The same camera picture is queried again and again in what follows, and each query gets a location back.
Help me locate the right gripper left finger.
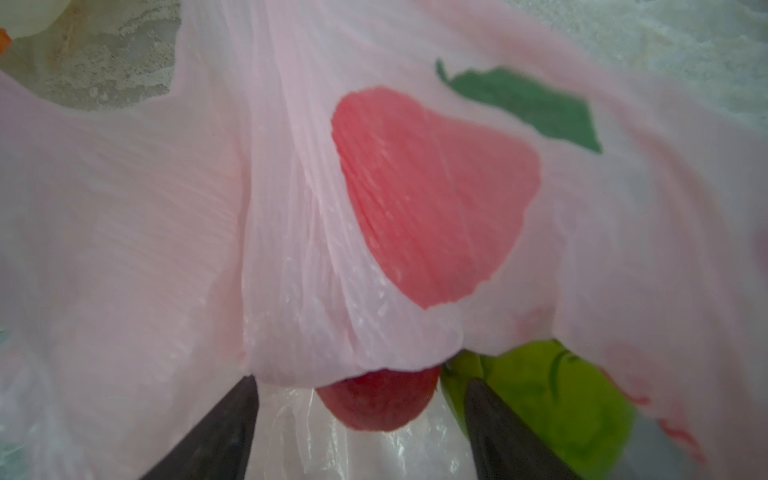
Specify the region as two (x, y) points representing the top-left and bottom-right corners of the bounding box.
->
(142, 375), (259, 480)

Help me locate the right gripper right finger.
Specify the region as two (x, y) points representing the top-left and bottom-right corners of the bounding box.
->
(464, 378), (580, 480)

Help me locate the green toy pear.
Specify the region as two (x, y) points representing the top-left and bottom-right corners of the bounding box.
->
(440, 340), (635, 479)

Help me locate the pink plastic bag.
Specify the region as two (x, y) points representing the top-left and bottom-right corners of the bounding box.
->
(1, 1), (767, 479)

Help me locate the yellow knotted plastic bag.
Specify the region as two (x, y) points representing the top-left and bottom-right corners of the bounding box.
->
(0, 0), (71, 54)

